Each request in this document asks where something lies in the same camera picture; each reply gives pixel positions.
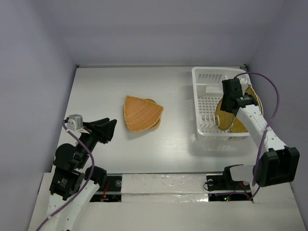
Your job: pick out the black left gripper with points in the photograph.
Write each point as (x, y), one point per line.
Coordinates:
(107, 129)

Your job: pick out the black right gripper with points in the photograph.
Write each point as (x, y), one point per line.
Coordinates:
(229, 103)

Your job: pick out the yellow fan-shaped woven plate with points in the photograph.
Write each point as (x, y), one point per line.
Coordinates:
(258, 102)

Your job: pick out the round yellow-green woven plate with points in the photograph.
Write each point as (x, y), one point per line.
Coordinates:
(223, 120)

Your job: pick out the yellow square bamboo mat plate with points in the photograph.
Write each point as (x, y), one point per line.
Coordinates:
(238, 126)

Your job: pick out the orange fan-shaped woven plate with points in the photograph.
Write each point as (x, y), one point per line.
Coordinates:
(140, 113)

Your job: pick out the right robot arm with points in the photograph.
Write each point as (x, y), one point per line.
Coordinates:
(276, 163)

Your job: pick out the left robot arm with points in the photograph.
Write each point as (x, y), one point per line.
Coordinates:
(76, 178)

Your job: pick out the white plastic dish rack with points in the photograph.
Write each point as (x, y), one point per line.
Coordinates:
(208, 91)

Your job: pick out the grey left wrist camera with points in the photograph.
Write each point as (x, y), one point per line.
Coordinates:
(75, 123)

